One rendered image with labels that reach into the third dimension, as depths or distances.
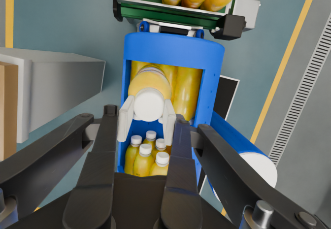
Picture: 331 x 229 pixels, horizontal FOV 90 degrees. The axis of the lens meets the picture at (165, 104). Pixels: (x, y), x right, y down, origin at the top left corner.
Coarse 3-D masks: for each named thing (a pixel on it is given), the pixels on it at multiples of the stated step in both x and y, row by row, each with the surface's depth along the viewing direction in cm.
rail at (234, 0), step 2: (232, 0) 59; (234, 0) 57; (236, 0) 57; (232, 2) 59; (234, 2) 57; (236, 2) 57; (232, 4) 58; (234, 4) 57; (232, 6) 58; (234, 6) 57; (232, 8) 58; (234, 8) 57; (230, 10) 60; (232, 10) 58; (234, 10) 57; (230, 12) 60; (232, 12) 58; (234, 12) 58; (232, 14) 58
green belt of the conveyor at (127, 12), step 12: (144, 0) 62; (156, 0) 62; (132, 12) 63; (144, 12) 63; (156, 12) 63; (168, 12) 64; (180, 12) 64; (180, 24) 67; (192, 24) 67; (204, 24) 66
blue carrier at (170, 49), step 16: (144, 32) 37; (128, 48) 41; (144, 48) 37; (160, 48) 36; (176, 48) 35; (192, 48) 36; (208, 48) 37; (224, 48) 43; (128, 64) 51; (176, 64) 36; (192, 64) 37; (208, 64) 38; (128, 80) 53; (208, 80) 40; (208, 96) 42; (208, 112) 44; (144, 128) 67; (160, 128) 70; (128, 144) 62
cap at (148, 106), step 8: (144, 96) 20; (152, 96) 20; (160, 96) 21; (136, 104) 20; (144, 104) 20; (152, 104) 20; (160, 104) 21; (136, 112) 21; (144, 112) 21; (152, 112) 21; (160, 112) 21; (144, 120) 21; (152, 120) 21
